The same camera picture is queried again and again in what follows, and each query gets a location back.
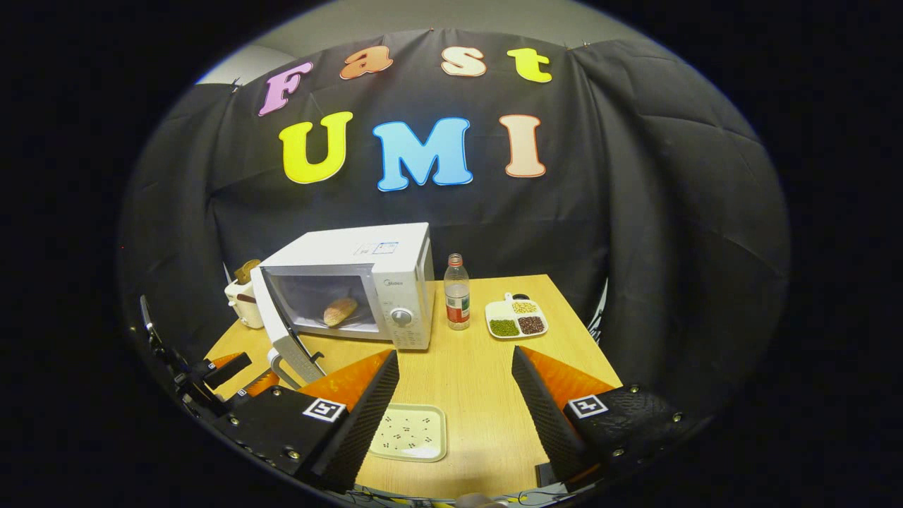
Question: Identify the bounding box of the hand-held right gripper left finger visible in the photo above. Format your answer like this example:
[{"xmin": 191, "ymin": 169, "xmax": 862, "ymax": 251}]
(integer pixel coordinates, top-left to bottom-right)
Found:
[{"xmin": 212, "ymin": 349, "xmax": 400, "ymax": 495}]

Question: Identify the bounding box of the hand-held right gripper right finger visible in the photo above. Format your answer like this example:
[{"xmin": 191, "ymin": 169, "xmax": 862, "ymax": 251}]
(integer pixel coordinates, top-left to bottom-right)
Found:
[{"xmin": 511, "ymin": 346, "xmax": 706, "ymax": 489}]

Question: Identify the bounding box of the sesame bread roll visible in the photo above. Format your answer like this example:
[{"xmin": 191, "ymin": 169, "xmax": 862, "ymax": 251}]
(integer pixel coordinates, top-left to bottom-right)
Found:
[{"xmin": 323, "ymin": 297, "xmax": 359, "ymax": 327}]

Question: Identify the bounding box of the white microwave oven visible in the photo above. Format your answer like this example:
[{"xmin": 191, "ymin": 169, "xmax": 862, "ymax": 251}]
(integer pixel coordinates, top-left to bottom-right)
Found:
[{"xmin": 250, "ymin": 223, "xmax": 436, "ymax": 390}]

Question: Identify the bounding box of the pale green rectangular tray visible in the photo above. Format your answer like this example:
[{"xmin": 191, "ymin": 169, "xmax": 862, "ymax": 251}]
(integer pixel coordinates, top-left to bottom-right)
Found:
[{"xmin": 369, "ymin": 404, "xmax": 448, "ymax": 463}]

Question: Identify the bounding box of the white toaster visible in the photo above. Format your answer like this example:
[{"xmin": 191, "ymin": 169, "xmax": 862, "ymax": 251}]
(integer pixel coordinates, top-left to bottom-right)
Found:
[{"xmin": 224, "ymin": 279, "xmax": 264, "ymax": 329}]

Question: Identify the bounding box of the white divided dish of beans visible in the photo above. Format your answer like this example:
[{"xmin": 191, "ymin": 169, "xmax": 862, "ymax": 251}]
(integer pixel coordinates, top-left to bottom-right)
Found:
[{"xmin": 485, "ymin": 293, "xmax": 549, "ymax": 340}]

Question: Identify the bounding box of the clear bottle with red label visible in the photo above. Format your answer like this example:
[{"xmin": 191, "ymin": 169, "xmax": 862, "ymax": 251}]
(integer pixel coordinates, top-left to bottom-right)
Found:
[{"xmin": 444, "ymin": 253, "xmax": 471, "ymax": 331}]

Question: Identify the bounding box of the black backdrop cloth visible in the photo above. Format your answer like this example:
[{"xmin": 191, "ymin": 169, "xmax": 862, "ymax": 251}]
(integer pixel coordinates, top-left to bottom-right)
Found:
[{"xmin": 120, "ymin": 28, "xmax": 791, "ymax": 396}]

